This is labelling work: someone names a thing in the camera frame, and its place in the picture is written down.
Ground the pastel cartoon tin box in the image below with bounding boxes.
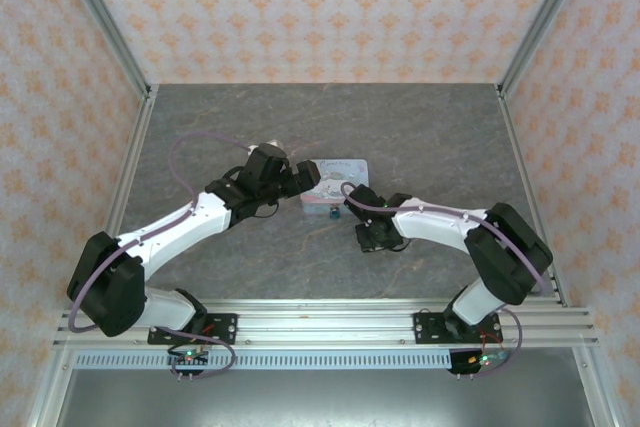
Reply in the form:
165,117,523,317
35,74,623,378
299,157,372,217

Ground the grey metal shelf panel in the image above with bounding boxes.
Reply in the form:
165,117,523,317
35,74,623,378
53,368,597,427

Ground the long aluminium cross rail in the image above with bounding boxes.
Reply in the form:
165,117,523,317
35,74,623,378
52,298,600,349

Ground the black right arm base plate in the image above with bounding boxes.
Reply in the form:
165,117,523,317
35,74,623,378
412,311,502,346

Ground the aluminium table side rail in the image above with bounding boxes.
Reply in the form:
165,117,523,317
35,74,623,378
87,86,160,309
496,85,572,309

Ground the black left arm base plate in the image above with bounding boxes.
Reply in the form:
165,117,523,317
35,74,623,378
147,313,239,346

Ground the white slotted cable duct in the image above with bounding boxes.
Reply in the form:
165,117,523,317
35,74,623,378
73,351,504,371

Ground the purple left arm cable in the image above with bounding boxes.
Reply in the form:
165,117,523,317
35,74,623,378
67,130,261,379

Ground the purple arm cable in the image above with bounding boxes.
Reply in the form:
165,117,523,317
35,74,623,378
67,130,261,379
339,180,549,378

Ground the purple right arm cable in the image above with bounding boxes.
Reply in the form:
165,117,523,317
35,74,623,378
339,180,549,378

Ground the aluminium corner post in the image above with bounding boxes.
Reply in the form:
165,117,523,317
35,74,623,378
498,0,597,94
52,0,153,98

